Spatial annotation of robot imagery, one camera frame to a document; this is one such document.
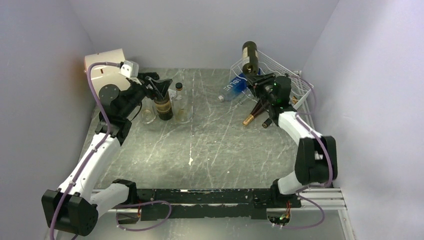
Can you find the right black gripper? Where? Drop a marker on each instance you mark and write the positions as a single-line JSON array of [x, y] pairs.
[[254, 79]]

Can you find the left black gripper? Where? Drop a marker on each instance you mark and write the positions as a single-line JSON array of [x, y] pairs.
[[159, 89]]

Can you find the clear blue label bottle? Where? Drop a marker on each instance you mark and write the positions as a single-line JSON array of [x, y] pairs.
[[236, 90]]

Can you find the dark primitivo wine bottle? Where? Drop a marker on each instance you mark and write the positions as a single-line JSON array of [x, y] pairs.
[[164, 107]]

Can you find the dark green wine bottle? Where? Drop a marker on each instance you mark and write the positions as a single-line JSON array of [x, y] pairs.
[[249, 60]]

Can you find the clear bottle black cap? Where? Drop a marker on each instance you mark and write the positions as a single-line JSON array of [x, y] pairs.
[[182, 110]]

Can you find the clear glass bottle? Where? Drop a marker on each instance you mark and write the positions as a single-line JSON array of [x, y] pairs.
[[148, 113]]

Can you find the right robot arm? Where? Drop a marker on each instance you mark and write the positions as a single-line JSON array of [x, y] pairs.
[[316, 158]]

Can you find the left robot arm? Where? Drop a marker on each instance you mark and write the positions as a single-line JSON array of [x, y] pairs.
[[72, 207]]

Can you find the slim amber gold-capped bottle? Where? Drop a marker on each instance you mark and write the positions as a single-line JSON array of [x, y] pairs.
[[257, 110]]

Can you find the dark bottle black cap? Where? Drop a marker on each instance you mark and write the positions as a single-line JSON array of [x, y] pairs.
[[267, 123]]

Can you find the cream cylindrical appliance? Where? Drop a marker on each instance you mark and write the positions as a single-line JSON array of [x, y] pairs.
[[102, 75]]

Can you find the white wire wine rack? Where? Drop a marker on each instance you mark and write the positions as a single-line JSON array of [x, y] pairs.
[[299, 89]]

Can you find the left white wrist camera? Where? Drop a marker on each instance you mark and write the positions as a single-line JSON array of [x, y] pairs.
[[129, 69]]

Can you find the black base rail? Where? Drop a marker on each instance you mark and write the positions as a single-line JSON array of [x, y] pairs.
[[209, 203]]

